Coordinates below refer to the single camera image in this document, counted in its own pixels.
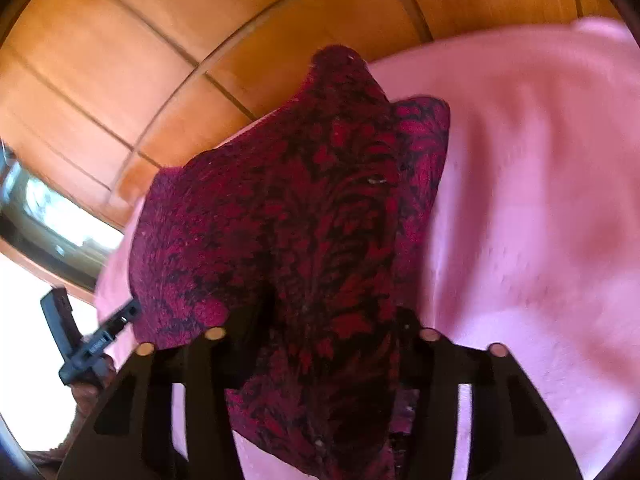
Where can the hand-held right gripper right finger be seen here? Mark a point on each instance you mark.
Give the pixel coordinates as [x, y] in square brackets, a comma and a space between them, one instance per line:
[436, 367]

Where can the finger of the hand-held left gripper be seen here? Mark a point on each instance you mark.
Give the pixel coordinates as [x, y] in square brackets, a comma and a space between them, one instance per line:
[56, 312]
[120, 317]

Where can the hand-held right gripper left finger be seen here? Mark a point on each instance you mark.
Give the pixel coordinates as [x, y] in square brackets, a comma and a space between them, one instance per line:
[210, 365]

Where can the red black patterned garment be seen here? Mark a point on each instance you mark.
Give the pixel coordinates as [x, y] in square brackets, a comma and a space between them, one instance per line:
[300, 200]

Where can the person's left hand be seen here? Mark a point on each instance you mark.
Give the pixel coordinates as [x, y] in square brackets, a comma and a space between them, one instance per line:
[90, 395]

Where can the pink blanket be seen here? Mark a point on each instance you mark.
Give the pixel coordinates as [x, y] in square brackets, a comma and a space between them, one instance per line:
[525, 210]

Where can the glass door frame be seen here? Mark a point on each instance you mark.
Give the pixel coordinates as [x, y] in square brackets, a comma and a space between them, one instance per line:
[45, 210]

